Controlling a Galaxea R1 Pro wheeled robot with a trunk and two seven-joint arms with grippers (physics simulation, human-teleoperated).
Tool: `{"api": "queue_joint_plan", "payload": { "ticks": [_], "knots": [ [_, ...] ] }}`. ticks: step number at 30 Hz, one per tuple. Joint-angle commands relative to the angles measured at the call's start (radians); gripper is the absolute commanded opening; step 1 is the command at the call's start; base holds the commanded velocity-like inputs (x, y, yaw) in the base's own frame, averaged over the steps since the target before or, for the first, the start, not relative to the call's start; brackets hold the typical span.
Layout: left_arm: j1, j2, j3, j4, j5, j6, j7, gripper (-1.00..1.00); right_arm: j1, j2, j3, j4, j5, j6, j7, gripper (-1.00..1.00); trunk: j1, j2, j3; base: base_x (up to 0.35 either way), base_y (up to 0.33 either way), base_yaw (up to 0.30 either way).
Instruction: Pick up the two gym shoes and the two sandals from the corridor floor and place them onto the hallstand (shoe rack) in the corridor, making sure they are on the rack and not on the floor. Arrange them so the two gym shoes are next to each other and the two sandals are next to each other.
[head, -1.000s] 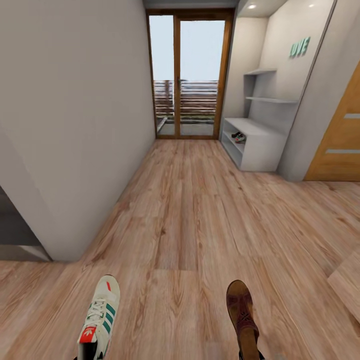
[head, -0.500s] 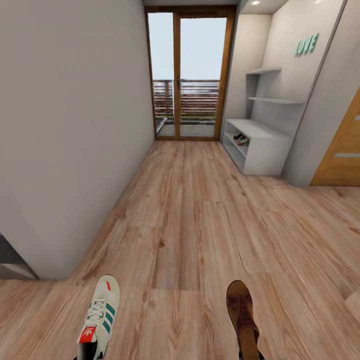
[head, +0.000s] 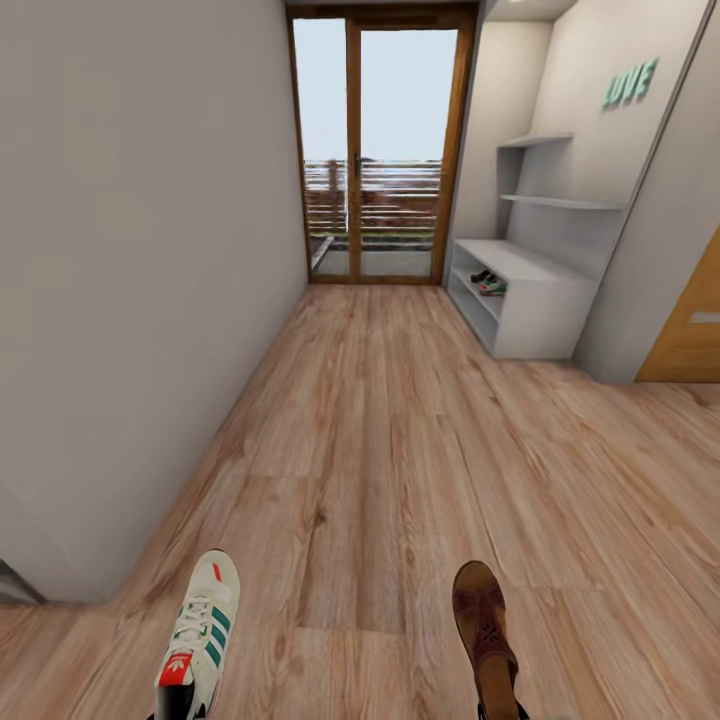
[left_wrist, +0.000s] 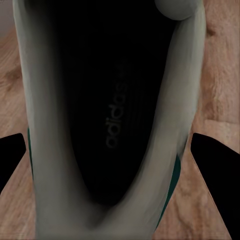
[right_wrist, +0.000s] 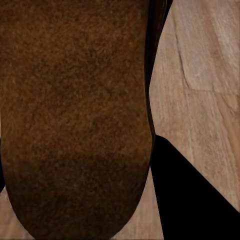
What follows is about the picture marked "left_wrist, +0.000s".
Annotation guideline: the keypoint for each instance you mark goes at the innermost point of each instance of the gym shoe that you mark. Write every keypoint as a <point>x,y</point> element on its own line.
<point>111,90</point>

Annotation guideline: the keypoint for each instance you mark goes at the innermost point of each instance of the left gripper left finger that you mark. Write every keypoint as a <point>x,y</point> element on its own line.
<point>12,149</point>

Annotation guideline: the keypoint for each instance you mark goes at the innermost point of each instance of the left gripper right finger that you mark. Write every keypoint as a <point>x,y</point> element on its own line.
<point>220,168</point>

